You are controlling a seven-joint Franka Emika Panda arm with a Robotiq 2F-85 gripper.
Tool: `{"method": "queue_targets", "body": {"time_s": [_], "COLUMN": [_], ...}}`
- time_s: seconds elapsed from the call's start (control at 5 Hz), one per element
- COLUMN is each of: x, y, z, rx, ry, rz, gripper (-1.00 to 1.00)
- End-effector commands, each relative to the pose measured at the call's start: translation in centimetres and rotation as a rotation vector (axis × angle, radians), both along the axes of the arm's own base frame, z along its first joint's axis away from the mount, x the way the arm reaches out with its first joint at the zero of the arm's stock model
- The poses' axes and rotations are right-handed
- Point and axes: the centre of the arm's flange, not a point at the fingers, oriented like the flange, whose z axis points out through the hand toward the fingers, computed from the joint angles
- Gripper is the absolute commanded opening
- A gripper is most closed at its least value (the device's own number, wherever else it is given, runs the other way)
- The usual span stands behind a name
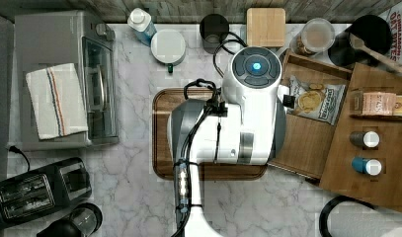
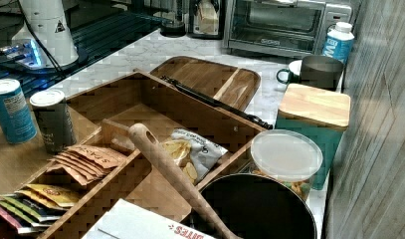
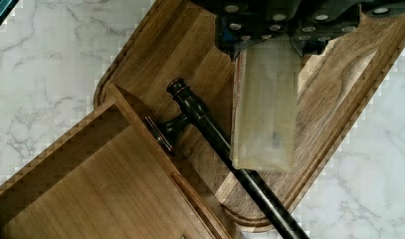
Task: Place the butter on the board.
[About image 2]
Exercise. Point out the black pan with wooden handle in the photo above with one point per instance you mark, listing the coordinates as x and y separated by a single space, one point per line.
235 206

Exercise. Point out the wooden cutting board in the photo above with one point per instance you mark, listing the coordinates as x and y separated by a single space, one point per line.
230 85

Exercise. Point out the dark grey tumbler cup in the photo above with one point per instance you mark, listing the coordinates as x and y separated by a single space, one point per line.
321 72

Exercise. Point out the blue cylindrical can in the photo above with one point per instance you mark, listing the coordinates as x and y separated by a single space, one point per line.
15 117

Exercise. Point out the white chips bag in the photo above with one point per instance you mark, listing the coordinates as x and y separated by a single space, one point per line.
193 153

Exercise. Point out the colourful tea bag packets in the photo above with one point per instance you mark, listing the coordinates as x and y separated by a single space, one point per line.
35 207

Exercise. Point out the dark grey cylindrical can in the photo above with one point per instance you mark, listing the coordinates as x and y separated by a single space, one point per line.
54 120

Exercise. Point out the wooden organizer box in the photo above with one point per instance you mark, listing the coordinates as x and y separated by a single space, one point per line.
148 110

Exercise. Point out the silver toaster oven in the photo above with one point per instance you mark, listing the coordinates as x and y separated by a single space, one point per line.
287 28

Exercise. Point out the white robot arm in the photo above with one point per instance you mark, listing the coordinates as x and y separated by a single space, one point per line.
44 44

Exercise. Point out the black dish rack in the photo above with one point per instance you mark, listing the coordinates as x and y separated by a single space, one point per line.
95 41

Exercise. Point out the teal canister with wooden lid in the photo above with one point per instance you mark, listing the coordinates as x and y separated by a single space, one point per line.
321 115

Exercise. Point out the white blue plastic bottle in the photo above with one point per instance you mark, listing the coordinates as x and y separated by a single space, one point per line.
338 42

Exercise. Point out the clear plastic snack jar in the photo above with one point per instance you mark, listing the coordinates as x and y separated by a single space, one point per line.
286 156

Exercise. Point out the black toaster with bread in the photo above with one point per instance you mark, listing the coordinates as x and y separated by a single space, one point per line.
206 19

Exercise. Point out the green white mug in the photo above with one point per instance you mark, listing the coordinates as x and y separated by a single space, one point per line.
290 74

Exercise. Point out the white paper box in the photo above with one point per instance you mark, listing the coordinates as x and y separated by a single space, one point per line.
128 221

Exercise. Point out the brown paper packets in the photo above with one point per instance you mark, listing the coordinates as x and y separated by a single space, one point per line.
86 163

